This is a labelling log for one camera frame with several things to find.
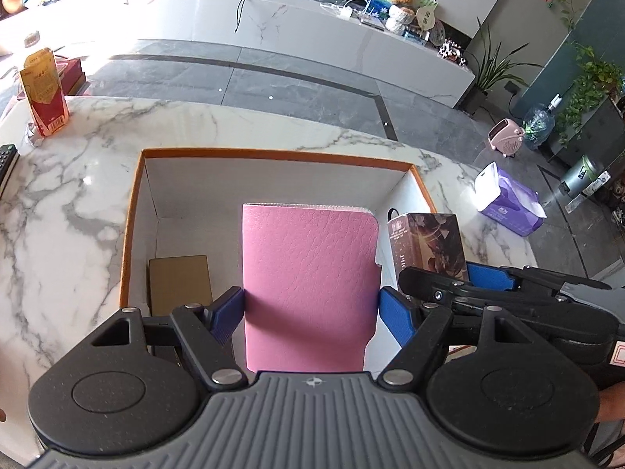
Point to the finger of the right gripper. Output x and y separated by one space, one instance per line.
454 352
487 277

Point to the right hand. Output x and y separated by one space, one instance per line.
612 403

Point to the water bottle jug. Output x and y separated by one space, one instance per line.
538 123

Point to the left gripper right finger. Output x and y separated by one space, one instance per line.
419 328

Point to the black remote keyboard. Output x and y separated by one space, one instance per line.
9 157

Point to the red yellow carton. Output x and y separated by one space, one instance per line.
42 88

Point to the purple tissue pack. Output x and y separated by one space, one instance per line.
513 205

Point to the red gift box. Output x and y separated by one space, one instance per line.
71 75

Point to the orange cardboard box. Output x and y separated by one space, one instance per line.
189 201

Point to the brown square box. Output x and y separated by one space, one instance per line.
178 281

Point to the hanging green vine plant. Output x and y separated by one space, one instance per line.
588 67

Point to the pink small heater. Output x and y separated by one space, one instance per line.
506 137

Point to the floor plant right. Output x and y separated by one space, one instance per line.
493 66

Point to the grey trash bin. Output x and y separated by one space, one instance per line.
579 177

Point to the white tv console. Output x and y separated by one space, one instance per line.
298 28

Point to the pink leather notebook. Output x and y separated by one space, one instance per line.
311 282

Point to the dark illustrated card box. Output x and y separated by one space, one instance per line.
428 241

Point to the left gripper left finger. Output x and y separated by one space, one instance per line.
204 334

